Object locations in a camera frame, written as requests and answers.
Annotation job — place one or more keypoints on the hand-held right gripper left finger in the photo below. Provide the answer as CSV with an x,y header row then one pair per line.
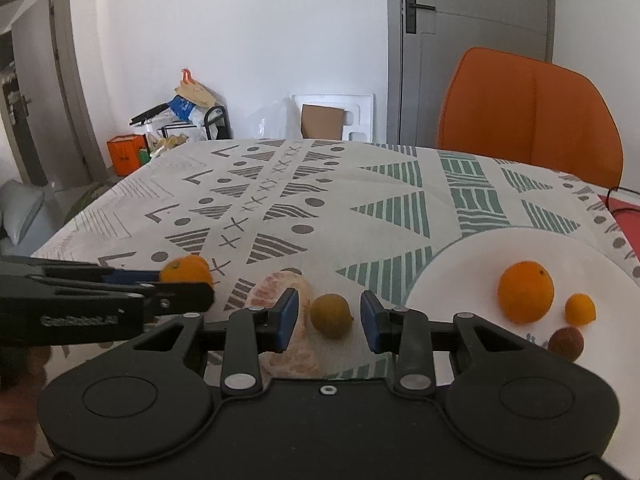
x,y
286,320

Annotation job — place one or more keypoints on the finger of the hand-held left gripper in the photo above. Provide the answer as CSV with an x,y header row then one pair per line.
x,y
75,271
180,300

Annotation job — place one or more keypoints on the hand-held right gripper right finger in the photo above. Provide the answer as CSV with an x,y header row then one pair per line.
x,y
372,321

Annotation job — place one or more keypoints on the large orange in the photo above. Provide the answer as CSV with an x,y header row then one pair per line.
x,y
526,291
187,270

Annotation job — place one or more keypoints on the olive green round fruit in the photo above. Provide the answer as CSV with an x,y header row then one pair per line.
x,y
329,315

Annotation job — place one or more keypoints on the white plate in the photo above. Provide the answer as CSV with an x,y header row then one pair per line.
x,y
465,270

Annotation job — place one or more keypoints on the small red fruit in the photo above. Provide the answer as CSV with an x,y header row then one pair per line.
x,y
566,343

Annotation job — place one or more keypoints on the small orange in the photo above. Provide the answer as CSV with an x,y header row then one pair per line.
x,y
580,308

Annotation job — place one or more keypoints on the person's left hand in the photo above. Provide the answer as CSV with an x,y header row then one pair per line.
x,y
17,400

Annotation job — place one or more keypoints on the grey sofa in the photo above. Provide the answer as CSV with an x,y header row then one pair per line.
x,y
20,210

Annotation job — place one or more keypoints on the orange box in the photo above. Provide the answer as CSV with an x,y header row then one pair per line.
x,y
126,156

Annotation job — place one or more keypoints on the patterned tablecloth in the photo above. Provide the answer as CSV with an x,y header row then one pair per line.
x,y
350,185

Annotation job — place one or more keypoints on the black folded umbrella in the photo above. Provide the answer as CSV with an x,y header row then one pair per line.
x,y
149,114

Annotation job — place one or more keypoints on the grey open door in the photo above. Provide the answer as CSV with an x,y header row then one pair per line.
x,y
60,85

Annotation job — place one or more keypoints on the blue and white bag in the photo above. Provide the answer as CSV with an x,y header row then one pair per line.
x,y
181,107

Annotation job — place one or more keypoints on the cardboard box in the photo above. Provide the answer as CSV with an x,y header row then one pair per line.
x,y
322,121

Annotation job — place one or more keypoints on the white foam board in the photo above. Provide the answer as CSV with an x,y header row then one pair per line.
x,y
360,115

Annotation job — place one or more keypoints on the brown paper bag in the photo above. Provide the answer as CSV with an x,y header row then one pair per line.
x,y
194,91

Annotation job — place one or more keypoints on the orange chair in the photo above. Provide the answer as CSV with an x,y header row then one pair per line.
x,y
530,110

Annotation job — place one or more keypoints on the red cloth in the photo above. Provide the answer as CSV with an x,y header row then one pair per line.
x,y
627,220

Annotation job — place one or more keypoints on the black trolley frame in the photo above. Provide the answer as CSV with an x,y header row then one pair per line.
x,y
216,122

